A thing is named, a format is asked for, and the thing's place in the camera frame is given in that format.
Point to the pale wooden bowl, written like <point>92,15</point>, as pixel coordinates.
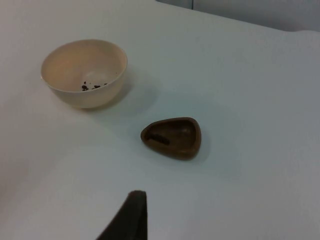
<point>75,65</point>

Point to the dark wooden cup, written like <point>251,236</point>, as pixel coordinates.
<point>182,147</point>

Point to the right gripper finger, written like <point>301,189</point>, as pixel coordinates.
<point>132,220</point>

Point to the coffee beans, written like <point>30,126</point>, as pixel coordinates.
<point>90,86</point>

